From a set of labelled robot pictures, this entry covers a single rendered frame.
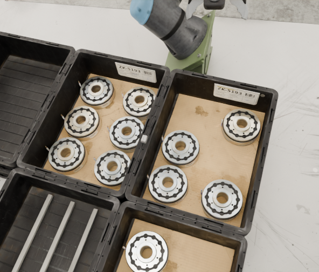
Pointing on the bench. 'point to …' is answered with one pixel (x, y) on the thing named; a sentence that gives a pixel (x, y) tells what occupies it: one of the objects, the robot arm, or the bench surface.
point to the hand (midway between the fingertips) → (216, 21)
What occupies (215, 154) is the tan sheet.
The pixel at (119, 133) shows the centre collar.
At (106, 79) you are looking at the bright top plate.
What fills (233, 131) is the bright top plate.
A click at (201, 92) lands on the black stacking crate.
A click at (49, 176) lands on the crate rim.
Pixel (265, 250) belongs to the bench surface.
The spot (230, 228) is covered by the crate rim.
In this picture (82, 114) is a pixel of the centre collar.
